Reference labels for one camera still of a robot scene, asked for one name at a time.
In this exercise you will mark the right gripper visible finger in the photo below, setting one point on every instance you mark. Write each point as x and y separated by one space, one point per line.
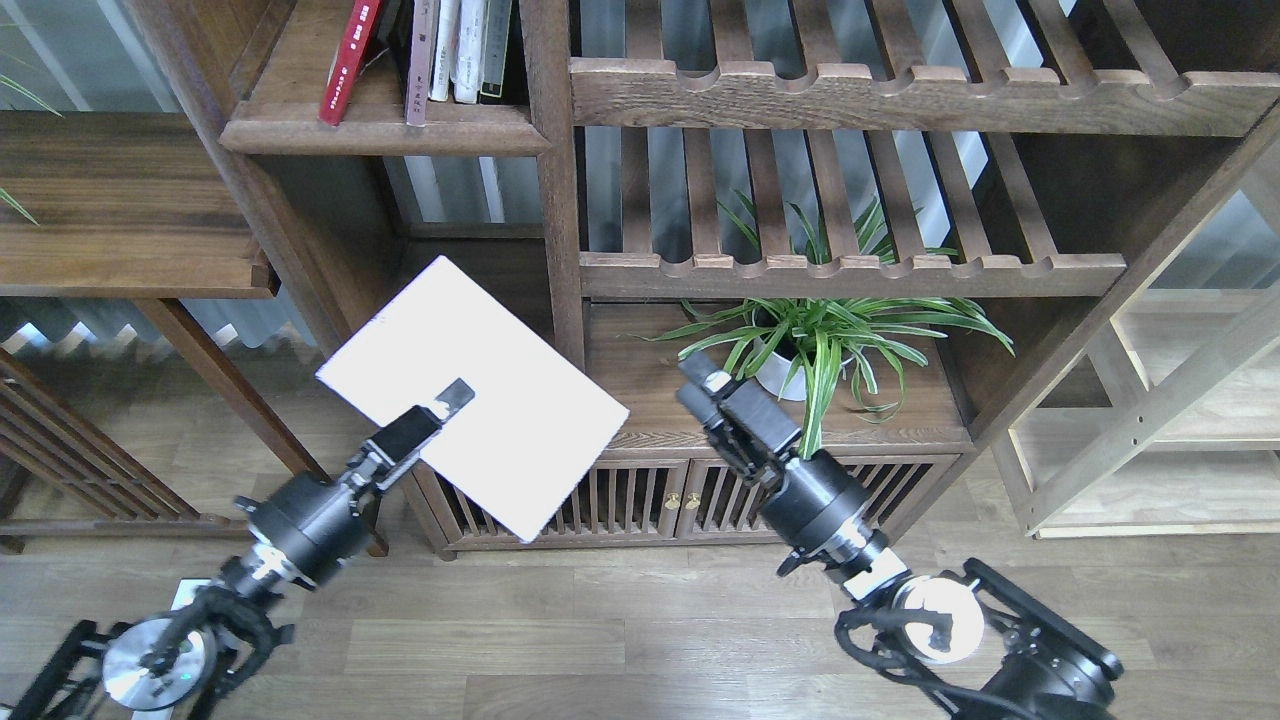
710 377

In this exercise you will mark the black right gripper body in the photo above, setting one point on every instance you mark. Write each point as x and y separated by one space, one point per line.
814 504

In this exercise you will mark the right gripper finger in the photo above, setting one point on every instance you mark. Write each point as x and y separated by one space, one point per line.
699 404

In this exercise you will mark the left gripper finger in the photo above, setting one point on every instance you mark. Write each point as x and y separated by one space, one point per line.
453 398

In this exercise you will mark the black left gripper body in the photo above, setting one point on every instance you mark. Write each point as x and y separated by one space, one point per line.
310 527

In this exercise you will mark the white lavender book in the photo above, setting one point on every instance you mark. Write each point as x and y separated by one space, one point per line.
535 425

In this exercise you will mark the maroon book white characters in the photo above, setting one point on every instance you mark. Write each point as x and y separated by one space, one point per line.
421 57

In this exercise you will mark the red book with photos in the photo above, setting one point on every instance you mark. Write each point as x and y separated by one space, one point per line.
361 26

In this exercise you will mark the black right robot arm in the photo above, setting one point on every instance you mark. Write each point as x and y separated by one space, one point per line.
976 645

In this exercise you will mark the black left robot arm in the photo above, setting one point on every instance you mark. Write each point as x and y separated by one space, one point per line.
198 654

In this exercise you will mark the light wooden shelf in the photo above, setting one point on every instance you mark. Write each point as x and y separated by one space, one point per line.
1188 441

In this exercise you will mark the white plant pot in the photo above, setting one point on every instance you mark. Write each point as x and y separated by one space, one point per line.
776 375

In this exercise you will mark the green spider plant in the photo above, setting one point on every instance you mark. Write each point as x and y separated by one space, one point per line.
834 337

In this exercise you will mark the white metal bar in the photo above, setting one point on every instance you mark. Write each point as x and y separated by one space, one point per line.
186 591

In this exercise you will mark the dark slatted wooden rack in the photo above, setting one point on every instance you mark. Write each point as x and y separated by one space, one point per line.
58 446

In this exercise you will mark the dark green upright book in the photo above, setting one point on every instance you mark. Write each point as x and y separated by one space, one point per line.
497 28

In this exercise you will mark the white upright book middle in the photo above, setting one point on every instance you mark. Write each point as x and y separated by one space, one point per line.
469 51

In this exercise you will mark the white upright book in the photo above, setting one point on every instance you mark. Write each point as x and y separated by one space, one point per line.
447 23
469 51

